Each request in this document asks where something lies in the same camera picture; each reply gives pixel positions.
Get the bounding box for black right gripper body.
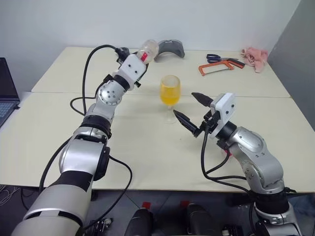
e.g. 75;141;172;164
199;110;221;135

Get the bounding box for clear plastic bottle red label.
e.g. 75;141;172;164
136;39;159;63

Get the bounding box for pink cloth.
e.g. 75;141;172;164
241;46;269;74

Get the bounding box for blue handled scissors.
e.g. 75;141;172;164
206;53;239;63

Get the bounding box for dark rounded shape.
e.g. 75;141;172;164
129;207;155;236
186;203;212;236

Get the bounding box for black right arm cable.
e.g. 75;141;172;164
200;125;252;194

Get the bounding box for grey partition panel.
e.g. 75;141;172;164
267;0;315;148

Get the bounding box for grey curved plastic shell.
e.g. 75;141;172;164
154;39;186;62

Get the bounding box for orange hacksaw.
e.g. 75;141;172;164
198;59;246;77

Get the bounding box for clear wine glass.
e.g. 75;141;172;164
159;75;182;124

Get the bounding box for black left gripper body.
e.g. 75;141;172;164
138;60;155;81

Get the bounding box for white wires bundle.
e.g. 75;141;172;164
0;184;22;205

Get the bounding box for dark laptop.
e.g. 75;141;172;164
0;58;20;127

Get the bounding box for black floor cable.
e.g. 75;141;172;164
21;188;32;211

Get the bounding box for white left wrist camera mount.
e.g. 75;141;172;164
113;54;146;89

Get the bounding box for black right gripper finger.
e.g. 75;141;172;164
191;92;213;107
173;109;201;139

